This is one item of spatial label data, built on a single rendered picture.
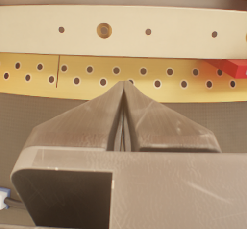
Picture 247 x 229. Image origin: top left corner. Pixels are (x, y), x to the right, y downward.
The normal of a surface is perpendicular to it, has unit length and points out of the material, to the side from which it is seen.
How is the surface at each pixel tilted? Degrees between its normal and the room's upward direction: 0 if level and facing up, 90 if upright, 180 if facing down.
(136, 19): 90
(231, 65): 90
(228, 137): 62
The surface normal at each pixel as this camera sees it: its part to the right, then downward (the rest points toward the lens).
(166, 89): 0.04, -0.02
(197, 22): 0.04, 0.46
